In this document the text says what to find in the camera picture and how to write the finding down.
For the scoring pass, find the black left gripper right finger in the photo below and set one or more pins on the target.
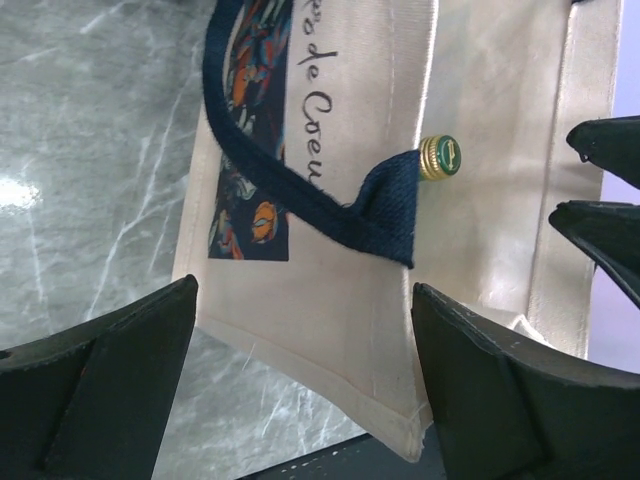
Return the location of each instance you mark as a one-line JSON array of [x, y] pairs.
[[508, 407]]

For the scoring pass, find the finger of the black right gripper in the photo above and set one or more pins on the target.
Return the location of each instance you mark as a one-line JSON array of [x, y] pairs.
[[608, 233], [611, 144]]

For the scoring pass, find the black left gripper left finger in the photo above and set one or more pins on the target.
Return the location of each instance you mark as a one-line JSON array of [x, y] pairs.
[[93, 401]]

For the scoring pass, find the green glass bottle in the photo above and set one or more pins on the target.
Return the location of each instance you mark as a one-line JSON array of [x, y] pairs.
[[440, 158]]

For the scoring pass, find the beige canvas tote bag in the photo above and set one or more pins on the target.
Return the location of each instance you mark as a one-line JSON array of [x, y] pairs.
[[306, 223]]

